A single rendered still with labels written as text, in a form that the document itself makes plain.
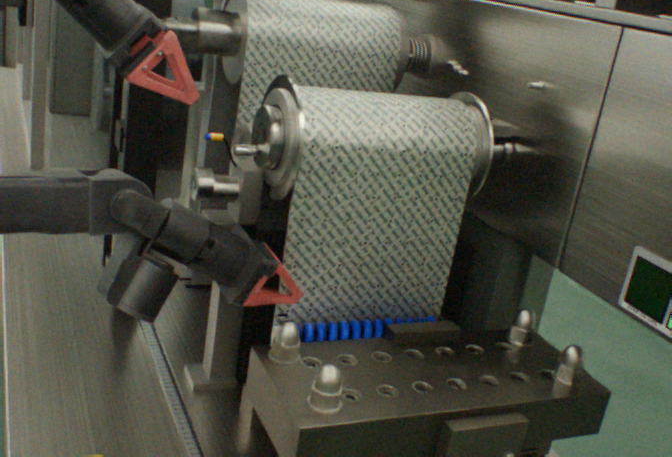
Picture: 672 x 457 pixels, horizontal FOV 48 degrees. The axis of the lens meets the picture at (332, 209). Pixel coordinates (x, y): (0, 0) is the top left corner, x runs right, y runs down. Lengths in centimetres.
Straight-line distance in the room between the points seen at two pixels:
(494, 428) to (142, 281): 40
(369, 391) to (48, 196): 38
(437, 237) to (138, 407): 43
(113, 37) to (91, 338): 49
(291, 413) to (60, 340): 46
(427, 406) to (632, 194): 32
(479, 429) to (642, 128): 37
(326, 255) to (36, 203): 34
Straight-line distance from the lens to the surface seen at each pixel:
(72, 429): 96
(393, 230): 93
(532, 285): 129
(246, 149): 89
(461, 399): 86
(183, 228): 81
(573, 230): 95
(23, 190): 76
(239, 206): 92
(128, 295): 81
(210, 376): 103
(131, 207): 76
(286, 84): 88
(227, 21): 109
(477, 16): 114
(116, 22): 81
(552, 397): 92
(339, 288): 93
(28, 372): 106
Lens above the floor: 146
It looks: 18 degrees down
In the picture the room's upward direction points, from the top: 9 degrees clockwise
